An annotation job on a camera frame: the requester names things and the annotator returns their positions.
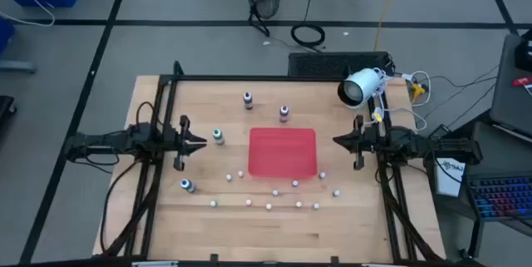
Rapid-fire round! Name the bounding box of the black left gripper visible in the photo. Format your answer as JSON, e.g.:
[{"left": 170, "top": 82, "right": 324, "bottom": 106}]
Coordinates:
[{"left": 162, "top": 114, "right": 208, "bottom": 172}]

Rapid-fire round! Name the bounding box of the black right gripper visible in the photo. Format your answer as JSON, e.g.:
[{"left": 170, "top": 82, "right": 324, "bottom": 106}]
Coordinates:
[{"left": 332, "top": 115, "right": 380, "bottom": 171}]

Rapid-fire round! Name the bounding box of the blue-capped colouring bottle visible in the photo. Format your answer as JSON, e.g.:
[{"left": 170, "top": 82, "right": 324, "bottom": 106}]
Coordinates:
[{"left": 180, "top": 178, "right": 198, "bottom": 195}]

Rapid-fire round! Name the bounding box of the red translucent plastic tray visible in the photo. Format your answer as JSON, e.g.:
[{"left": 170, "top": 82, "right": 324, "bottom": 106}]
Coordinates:
[{"left": 248, "top": 127, "right": 318, "bottom": 180}]

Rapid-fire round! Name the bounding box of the black computer tower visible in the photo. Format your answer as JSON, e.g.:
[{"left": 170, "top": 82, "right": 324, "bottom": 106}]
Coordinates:
[{"left": 287, "top": 51, "right": 396, "bottom": 78}]

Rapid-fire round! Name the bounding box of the black lattice support strut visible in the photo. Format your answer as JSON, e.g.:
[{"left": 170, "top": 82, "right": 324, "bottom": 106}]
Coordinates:
[
  {"left": 101, "top": 166, "right": 161, "bottom": 259},
  {"left": 376, "top": 166, "right": 446, "bottom": 262}
]

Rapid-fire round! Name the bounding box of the white paper sign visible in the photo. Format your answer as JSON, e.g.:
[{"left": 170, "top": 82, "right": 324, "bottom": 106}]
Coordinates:
[{"left": 433, "top": 157, "right": 467, "bottom": 199}]

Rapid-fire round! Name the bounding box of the black rolling cart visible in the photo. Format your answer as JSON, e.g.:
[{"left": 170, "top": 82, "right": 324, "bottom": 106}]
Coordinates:
[{"left": 423, "top": 121, "right": 532, "bottom": 262}]

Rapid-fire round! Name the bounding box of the backlit rainbow keyboard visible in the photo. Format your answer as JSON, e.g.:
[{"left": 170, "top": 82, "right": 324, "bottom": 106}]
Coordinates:
[{"left": 465, "top": 174, "right": 532, "bottom": 223}]

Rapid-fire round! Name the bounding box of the grey desk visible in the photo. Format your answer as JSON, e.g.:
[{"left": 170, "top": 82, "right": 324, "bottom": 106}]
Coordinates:
[{"left": 489, "top": 32, "right": 532, "bottom": 143}]

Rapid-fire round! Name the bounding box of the grey metal foot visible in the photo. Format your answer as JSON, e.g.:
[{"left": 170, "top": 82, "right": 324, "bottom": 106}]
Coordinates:
[{"left": 0, "top": 59, "right": 37, "bottom": 75}]

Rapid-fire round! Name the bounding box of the black desk device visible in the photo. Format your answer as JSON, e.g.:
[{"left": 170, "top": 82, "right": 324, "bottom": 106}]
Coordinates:
[{"left": 514, "top": 27, "right": 532, "bottom": 72}]

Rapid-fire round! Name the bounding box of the white bullet camera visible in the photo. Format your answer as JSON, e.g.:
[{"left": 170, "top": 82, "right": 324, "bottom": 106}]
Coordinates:
[{"left": 337, "top": 67, "right": 387, "bottom": 111}]

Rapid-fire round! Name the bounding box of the black aluminium table frame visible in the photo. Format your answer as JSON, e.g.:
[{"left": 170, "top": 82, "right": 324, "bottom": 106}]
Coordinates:
[{"left": 124, "top": 61, "right": 419, "bottom": 265}]

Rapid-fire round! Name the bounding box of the white power cable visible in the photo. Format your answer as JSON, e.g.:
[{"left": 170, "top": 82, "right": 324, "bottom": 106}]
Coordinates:
[{"left": 371, "top": 67, "right": 433, "bottom": 131}]

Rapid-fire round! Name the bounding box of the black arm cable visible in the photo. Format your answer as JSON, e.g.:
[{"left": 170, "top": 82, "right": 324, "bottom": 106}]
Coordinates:
[{"left": 99, "top": 159, "right": 142, "bottom": 255}]

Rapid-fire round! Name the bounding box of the coiled black cable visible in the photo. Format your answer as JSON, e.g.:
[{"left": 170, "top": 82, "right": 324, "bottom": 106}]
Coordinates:
[{"left": 289, "top": 0, "right": 327, "bottom": 48}]

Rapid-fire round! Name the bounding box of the yellow floor cable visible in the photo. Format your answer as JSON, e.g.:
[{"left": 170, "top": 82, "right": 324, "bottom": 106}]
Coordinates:
[{"left": 372, "top": 0, "right": 404, "bottom": 52}]

